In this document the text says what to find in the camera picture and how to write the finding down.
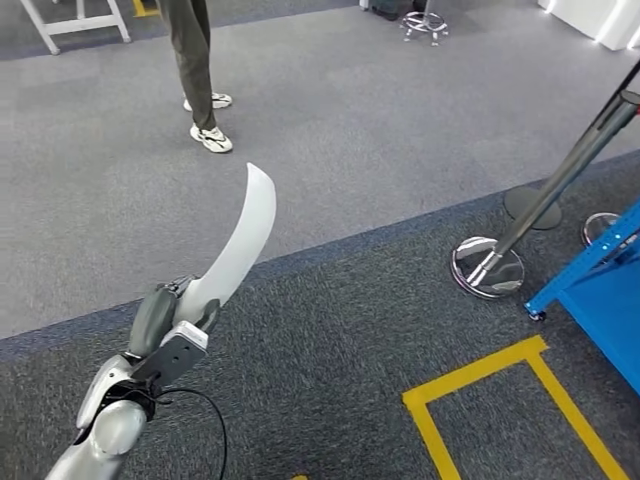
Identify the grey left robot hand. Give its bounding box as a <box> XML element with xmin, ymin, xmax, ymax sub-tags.
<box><xmin>127</xmin><ymin>274</ymin><xmax>221</xmax><ymax>360</ymax></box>

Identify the white curved plastic part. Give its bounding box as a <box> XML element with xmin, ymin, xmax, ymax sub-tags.
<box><xmin>172</xmin><ymin>162</ymin><xmax>278</xmax><ymax>327</ymax></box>

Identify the blue metal shelf rack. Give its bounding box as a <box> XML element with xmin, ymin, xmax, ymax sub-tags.
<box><xmin>524</xmin><ymin>198</ymin><xmax>640</xmax><ymax>397</ymax></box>

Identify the standing person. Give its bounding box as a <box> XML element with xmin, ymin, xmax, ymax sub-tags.
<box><xmin>157</xmin><ymin>0</ymin><xmax>234</xmax><ymax>155</ymax></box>

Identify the yellow floor tape square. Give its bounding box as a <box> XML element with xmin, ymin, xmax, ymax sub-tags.
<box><xmin>402</xmin><ymin>334</ymin><xmax>631</xmax><ymax>480</ymax></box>

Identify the chrome stool base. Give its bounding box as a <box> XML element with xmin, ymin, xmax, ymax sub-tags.
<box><xmin>399</xmin><ymin>0</ymin><xmax>450</xmax><ymax>46</ymax></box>

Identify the chrome stanchion base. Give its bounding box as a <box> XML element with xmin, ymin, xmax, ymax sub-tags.
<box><xmin>581</xmin><ymin>211</ymin><xmax>621</xmax><ymax>248</ymax></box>

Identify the white illuminated plinth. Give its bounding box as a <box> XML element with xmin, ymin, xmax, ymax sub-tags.
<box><xmin>537</xmin><ymin>0</ymin><xmax>640</xmax><ymax>51</ymax></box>

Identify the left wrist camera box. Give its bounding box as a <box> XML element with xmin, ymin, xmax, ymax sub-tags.
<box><xmin>131</xmin><ymin>320</ymin><xmax>210</xmax><ymax>389</ymax></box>

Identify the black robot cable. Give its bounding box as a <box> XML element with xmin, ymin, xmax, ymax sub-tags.
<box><xmin>149</xmin><ymin>387</ymin><xmax>229</xmax><ymax>480</ymax></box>

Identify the white frame table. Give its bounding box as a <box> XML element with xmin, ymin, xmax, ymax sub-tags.
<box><xmin>20</xmin><ymin>0</ymin><xmax>132</xmax><ymax>56</ymax></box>

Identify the chrome stanchion post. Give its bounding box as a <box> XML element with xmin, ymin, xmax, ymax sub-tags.
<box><xmin>450</xmin><ymin>89</ymin><xmax>640</xmax><ymax>299</ymax></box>

